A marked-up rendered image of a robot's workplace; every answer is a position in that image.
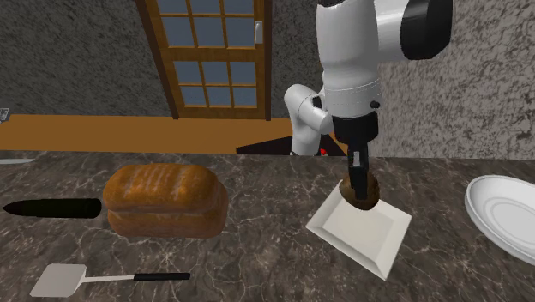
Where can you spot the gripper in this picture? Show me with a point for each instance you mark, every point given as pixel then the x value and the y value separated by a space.
pixel 355 127

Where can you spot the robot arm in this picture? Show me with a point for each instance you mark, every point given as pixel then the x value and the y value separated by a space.
pixel 349 54

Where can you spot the brown potato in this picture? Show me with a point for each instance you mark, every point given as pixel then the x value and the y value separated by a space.
pixel 372 192

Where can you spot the white square plate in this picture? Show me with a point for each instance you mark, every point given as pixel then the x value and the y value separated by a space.
pixel 359 234

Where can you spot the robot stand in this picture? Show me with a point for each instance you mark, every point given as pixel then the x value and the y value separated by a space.
pixel 267 148

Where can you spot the white round plate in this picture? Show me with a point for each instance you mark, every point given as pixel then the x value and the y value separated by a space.
pixel 505 213

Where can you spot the wooden door with glass panes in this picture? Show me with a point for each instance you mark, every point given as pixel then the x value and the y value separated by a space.
pixel 215 54

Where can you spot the brown bread loaf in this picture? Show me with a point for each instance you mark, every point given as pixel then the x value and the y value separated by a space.
pixel 165 200

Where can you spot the grey flat blade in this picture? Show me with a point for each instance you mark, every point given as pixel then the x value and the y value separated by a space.
pixel 14 161

